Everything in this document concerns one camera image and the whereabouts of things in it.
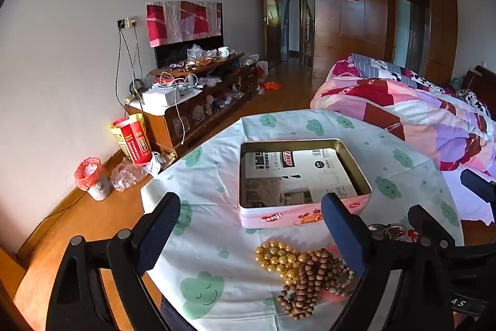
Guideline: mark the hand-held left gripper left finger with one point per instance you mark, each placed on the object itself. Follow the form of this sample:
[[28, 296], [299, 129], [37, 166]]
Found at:
[[158, 228]]

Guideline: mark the printed paper leaflet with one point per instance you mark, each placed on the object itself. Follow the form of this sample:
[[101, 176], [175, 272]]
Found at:
[[294, 176]]

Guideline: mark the black television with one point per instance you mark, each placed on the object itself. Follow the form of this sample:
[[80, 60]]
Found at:
[[174, 52]]

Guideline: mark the white mug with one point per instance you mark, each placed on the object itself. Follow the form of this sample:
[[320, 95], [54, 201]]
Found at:
[[223, 51]]

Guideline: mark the wooden wardrobe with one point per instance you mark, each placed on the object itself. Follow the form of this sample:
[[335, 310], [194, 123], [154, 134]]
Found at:
[[329, 24]]

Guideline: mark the dark wooden headboard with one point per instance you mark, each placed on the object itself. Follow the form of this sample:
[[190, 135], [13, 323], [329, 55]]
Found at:
[[484, 77]]

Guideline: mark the wooden tv cabinet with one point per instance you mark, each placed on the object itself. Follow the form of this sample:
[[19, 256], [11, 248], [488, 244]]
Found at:
[[162, 126]]

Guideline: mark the black and white pillow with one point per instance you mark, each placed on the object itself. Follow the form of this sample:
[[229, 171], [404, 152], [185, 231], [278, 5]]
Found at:
[[471, 98]]

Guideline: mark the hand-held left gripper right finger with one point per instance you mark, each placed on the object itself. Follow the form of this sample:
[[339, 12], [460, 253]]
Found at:
[[341, 232]]

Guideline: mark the wall power socket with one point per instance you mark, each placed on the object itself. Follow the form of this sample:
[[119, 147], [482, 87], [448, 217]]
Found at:
[[128, 22]]

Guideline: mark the white cardboard box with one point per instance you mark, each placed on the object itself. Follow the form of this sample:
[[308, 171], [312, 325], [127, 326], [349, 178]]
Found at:
[[161, 96]]

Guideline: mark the wooden door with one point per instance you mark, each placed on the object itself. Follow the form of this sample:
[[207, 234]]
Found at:
[[271, 20]]

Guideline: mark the orange plastic bag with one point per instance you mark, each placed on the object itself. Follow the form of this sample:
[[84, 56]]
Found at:
[[272, 86]]

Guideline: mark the cloud print tablecloth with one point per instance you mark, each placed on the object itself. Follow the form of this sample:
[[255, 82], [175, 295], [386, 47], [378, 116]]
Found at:
[[217, 176]]

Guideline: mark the bin with red liner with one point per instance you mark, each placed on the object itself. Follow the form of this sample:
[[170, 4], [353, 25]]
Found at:
[[91, 176]]

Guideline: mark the pink tin box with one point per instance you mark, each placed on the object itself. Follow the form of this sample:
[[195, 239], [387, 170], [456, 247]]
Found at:
[[267, 217]]

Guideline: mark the white bed sheet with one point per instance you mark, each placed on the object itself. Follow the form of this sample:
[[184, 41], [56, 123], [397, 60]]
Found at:
[[465, 207]]

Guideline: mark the pink patchwork quilt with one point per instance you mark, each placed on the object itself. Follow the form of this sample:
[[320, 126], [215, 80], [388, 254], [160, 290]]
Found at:
[[407, 110]]

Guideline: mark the red patchwork dust cloth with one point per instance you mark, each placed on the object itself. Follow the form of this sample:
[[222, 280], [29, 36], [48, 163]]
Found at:
[[182, 20]]

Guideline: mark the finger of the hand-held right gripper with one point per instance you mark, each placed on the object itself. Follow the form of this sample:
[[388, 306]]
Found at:
[[426, 226], [478, 184]]

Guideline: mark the crumpled clear plastic bag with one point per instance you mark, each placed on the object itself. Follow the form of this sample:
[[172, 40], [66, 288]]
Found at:
[[128, 176]]

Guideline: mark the white paper bag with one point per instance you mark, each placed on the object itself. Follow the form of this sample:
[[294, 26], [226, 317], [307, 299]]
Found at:
[[262, 68]]

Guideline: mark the red and yellow bag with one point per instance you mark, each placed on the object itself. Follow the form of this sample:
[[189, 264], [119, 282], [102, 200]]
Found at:
[[133, 141]]

